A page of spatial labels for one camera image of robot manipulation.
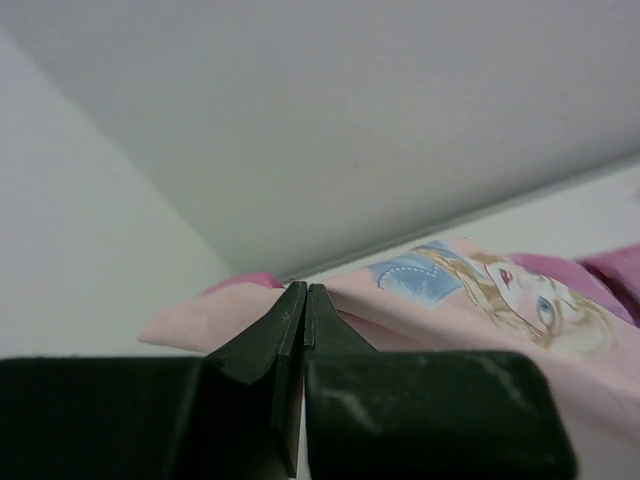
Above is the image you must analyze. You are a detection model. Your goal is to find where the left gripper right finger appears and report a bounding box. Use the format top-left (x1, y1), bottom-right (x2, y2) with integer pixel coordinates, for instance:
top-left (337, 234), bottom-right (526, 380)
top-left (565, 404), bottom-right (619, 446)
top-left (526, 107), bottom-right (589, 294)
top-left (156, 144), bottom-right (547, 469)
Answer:
top-left (305, 284), bottom-right (578, 479)

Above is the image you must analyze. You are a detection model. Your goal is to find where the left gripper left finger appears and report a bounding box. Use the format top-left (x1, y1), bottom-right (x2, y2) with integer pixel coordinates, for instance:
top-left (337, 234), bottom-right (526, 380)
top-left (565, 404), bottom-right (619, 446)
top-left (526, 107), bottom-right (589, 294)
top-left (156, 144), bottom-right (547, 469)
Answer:
top-left (1, 282), bottom-right (307, 479)

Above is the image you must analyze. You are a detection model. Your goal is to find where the pink princess pillowcase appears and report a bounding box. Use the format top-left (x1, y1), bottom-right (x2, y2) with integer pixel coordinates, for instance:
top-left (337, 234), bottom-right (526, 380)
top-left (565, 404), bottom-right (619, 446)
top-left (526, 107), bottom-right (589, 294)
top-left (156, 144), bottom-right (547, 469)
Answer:
top-left (136, 236), bottom-right (640, 446)

